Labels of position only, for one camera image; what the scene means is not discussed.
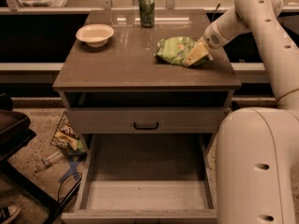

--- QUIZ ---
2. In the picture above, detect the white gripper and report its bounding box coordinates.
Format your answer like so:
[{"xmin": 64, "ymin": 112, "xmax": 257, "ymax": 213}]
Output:
[{"xmin": 182, "ymin": 7, "xmax": 250, "ymax": 67}]

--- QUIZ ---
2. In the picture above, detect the green jalapeno chip bag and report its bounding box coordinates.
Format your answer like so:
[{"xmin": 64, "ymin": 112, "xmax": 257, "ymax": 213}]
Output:
[{"xmin": 155, "ymin": 36, "xmax": 208, "ymax": 66}]

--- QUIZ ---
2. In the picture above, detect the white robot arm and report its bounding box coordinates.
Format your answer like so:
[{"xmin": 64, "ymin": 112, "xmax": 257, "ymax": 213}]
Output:
[{"xmin": 184, "ymin": 0, "xmax": 299, "ymax": 224}]

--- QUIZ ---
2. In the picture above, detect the open lower drawer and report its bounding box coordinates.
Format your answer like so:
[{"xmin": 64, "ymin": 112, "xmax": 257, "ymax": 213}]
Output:
[{"xmin": 62, "ymin": 133, "xmax": 217, "ymax": 224}]

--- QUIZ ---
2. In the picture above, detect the chip bag on floor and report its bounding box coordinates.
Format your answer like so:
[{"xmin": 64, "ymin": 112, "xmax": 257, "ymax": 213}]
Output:
[{"xmin": 50, "ymin": 114, "xmax": 85, "ymax": 156}]

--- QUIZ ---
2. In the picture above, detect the green soda can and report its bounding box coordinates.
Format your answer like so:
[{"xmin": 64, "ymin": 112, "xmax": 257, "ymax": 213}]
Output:
[{"xmin": 139, "ymin": 0, "xmax": 155, "ymax": 27}]

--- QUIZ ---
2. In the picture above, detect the white paper bowl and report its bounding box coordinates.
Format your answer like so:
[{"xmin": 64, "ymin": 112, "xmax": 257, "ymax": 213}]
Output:
[{"xmin": 76, "ymin": 24, "xmax": 114, "ymax": 48}]

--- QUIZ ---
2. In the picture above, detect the clear plastic bottle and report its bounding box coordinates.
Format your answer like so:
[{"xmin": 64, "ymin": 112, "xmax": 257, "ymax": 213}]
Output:
[{"xmin": 35, "ymin": 150, "xmax": 64, "ymax": 173}]

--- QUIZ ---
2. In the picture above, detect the black chair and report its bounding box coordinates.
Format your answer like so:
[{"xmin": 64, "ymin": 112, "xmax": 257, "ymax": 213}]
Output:
[{"xmin": 0, "ymin": 93, "xmax": 81, "ymax": 224}]

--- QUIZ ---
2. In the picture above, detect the black and white sneaker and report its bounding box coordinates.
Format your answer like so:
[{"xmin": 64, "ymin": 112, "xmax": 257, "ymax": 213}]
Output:
[{"xmin": 0, "ymin": 204, "xmax": 21, "ymax": 224}]

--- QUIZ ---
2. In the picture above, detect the closed drawer with black handle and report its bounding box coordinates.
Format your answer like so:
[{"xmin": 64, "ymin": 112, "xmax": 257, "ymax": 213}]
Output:
[{"xmin": 65, "ymin": 108, "xmax": 228, "ymax": 134}]

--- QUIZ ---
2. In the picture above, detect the black cable on floor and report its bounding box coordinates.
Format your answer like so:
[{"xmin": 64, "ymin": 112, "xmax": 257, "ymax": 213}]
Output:
[{"xmin": 57, "ymin": 172, "xmax": 84, "ymax": 203}]

